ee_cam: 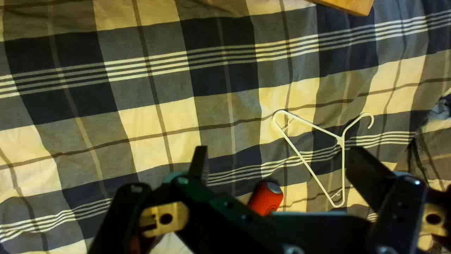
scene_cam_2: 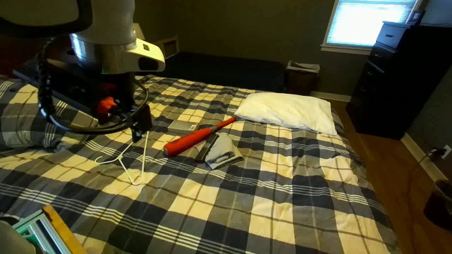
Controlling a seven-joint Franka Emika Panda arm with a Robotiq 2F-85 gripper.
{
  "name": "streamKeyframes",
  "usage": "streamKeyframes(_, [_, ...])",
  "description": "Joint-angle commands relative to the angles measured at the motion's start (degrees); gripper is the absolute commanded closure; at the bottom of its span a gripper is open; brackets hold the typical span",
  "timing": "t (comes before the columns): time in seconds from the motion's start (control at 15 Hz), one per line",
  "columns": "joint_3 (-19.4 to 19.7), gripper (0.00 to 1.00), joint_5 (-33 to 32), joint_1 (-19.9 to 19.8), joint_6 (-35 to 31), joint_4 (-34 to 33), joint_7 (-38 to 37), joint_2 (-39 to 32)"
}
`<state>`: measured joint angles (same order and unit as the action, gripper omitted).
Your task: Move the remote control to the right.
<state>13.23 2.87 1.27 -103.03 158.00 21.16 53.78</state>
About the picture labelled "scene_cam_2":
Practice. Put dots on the grey folded cloth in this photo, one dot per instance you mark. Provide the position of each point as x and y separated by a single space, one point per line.
223 149

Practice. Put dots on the dark round floor object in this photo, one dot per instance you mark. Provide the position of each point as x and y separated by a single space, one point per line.
439 206

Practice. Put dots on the black dresser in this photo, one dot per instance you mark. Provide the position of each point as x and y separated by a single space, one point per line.
399 79

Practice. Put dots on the bright window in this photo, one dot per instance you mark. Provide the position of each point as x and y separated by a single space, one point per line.
367 22

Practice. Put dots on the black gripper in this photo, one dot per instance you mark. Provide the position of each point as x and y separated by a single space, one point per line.
117 92

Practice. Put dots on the plaid pillow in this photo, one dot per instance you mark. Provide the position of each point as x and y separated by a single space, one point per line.
22 117

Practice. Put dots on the white pillow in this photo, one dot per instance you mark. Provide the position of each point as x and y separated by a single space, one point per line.
286 110

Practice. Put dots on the red baseball bat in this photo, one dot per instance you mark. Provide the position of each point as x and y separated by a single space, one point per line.
188 140

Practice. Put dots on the plaid bed comforter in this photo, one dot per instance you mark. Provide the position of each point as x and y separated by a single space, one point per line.
262 197

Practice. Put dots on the white clothes hanger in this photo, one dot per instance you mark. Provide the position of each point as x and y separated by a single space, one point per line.
142 157

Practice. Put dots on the small dark waste bin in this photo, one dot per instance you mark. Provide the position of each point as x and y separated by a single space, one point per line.
301 78

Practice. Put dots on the white wall vent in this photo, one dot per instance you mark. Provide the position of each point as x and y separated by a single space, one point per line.
169 48

